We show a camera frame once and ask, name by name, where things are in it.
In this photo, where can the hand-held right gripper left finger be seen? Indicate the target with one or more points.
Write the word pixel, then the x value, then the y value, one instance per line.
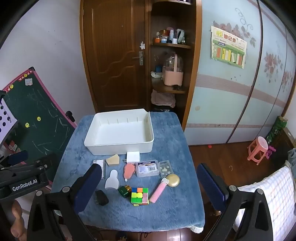
pixel 91 183

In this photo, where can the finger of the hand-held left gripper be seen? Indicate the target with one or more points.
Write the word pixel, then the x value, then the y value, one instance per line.
pixel 44 162
pixel 17 157

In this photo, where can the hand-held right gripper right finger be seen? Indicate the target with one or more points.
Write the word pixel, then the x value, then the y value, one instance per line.
pixel 211 185

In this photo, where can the metal tweezers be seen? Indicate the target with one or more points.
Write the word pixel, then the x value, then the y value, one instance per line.
pixel 104 172

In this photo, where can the black brush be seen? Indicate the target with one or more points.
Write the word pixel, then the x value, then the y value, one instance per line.
pixel 101 198

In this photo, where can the white translucent scraper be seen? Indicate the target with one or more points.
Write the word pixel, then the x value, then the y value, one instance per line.
pixel 111 180

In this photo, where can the white card box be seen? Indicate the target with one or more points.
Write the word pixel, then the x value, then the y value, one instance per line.
pixel 99 162

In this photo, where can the beige wedge block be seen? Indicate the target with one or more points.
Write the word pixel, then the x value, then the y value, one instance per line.
pixel 113 161

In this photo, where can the green and gold bottle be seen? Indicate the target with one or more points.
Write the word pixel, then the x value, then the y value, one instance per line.
pixel 124 191

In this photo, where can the gold round compact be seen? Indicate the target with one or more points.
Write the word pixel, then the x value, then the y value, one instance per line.
pixel 174 180

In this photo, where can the pink foot-shaped tool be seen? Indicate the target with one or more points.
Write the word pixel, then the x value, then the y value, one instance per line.
pixel 129 172

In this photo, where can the small clear plastic case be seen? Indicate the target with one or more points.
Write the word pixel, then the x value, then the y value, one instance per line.
pixel 166 168

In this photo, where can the white power adapter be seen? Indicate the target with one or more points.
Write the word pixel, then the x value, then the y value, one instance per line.
pixel 133 157

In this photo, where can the colourful puzzle cube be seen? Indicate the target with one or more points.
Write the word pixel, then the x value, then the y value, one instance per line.
pixel 139 196

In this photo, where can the pink utility knife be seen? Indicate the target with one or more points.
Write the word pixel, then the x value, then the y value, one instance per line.
pixel 157 192

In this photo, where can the clear labelled plastic box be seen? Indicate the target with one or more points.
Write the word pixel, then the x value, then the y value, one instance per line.
pixel 147 169

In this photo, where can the white plastic tray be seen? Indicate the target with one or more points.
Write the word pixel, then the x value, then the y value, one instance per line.
pixel 120 132

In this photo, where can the person's left hand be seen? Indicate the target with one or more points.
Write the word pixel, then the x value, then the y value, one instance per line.
pixel 18 222

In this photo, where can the blue fluffy tablecloth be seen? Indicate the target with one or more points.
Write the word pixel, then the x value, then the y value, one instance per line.
pixel 166 208

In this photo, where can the black knob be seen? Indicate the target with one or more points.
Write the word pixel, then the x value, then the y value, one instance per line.
pixel 70 115

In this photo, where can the pink plastic stool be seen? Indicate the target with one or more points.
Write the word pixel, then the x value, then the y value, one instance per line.
pixel 257 149

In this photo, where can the checked white cloth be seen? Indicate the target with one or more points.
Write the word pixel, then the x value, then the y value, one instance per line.
pixel 277 192

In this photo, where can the small pink toy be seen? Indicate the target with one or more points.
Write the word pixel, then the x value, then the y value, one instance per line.
pixel 270 151

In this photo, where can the white and blue sticker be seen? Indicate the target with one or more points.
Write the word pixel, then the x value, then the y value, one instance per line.
pixel 29 81

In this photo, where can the floral sliding wardrobe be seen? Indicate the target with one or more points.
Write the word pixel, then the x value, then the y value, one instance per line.
pixel 231 104

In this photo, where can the green patterned roll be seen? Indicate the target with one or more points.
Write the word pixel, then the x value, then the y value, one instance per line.
pixel 276 129

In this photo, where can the blue jeans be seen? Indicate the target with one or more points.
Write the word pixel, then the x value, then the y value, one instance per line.
pixel 292 157

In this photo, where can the black box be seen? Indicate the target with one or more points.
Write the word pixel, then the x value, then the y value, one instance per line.
pixel 161 109

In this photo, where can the folded pink cloth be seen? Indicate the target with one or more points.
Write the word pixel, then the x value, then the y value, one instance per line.
pixel 163 98

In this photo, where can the wooden corner shelf unit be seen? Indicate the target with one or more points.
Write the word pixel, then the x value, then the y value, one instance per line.
pixel 193 69

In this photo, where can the pink caddy with clear dome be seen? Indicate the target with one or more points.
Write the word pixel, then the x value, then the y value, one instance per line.
pixel 173 74

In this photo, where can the white tissue packet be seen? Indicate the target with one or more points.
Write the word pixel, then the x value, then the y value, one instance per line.
pixel 156 75

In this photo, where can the small blue container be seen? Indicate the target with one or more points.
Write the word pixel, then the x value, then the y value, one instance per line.
pixel 158 68

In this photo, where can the brown wooden door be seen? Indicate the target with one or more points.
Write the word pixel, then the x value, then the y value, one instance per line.
pixel 111 46

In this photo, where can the white door latch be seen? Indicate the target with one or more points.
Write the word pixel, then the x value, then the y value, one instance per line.
pixel 142 45

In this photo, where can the row of cosmetic bottles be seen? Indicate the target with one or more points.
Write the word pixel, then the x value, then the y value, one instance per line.
pixel 171 36

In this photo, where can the green chalkboard with pink frame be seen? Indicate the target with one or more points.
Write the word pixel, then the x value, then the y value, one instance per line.
pixel 34 132

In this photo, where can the wall poster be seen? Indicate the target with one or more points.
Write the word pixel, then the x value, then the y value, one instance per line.
pixel 227 46

